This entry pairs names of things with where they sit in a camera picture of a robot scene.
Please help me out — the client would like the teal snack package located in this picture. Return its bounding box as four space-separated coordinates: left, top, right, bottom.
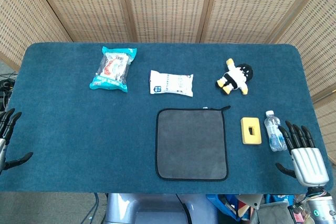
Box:
89 46 138 93

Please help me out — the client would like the grey robot torso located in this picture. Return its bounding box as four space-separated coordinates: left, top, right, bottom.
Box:
104 193 218 224

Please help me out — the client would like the grey cloth mat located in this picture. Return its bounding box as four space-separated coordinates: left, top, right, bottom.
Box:
154 105 232 182

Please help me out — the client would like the woven bamboo folding screen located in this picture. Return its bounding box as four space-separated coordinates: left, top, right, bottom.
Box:
0 0 336 162

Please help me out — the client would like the black white plush penguin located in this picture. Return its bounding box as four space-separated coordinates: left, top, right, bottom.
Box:
216 58 254 95

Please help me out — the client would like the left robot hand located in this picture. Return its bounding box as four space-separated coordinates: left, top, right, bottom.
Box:
0 108 34 175

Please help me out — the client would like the white tissue pack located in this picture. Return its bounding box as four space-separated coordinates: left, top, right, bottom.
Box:
149 70 194 98

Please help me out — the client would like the blue floor cable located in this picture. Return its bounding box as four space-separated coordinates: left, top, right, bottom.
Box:
82 193 100 224

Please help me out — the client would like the clear plastic water bottle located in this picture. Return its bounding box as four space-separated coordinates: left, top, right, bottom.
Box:
264 110 288 153

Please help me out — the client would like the black torso cable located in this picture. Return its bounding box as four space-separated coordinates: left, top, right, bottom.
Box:
175 194 192 224

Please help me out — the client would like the black floor cable bundle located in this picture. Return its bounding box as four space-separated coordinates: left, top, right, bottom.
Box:
0 73 18 112

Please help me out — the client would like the yellow sponge block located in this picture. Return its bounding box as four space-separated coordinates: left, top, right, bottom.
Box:
240 116 263 146

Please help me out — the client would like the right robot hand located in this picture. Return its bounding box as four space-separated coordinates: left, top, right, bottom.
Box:
275 120 330 188

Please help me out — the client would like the blue carpet table cover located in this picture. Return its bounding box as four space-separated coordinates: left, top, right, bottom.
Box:
0 42 333 195

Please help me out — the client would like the blue storage bin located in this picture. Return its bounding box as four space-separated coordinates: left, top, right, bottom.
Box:
206 194 263 224

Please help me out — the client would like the grey folded cloth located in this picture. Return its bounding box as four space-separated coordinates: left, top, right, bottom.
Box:
258 199 290 224

